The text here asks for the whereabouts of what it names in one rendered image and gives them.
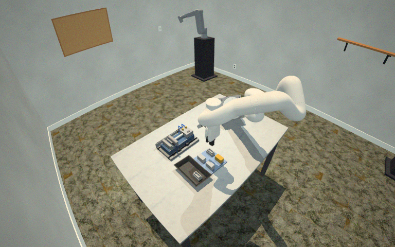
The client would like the yellow rectangular block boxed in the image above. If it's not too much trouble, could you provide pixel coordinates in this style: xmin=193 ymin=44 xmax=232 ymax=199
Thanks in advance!
xmin=215 ymin=154 xmax=224 ymax=164

